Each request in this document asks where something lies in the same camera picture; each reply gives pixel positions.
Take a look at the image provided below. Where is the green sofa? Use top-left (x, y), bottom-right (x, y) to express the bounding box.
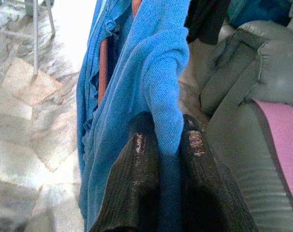
top-left (179, 20), bottom-right (293, 232)

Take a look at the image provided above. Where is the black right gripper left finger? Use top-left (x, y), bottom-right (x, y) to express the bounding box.
top-left (89, 111), bottom-right (163, 232)

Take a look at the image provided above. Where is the pink cloth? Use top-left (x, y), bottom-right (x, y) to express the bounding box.
top-left (253, 98), bottom-right (293, 215)

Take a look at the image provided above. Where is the blue t-shirt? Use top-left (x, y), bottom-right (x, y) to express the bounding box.
top-left (76, 0), bottom-right (192, 232)

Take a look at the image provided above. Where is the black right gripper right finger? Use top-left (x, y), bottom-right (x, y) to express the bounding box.
top-left (179, 114), bottom-right (259, 232)

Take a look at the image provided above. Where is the grey folding chair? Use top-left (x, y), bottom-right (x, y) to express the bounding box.
top-left (24, 0), bottom-right (57, 76)

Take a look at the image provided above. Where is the black hanging garment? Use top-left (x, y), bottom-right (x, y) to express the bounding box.
top-left (184, 0), bottom-right (231, 46)

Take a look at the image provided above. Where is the pink clothes hanger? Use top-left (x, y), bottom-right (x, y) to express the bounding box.
top-left (98, 0), bottom-right (142, 103)

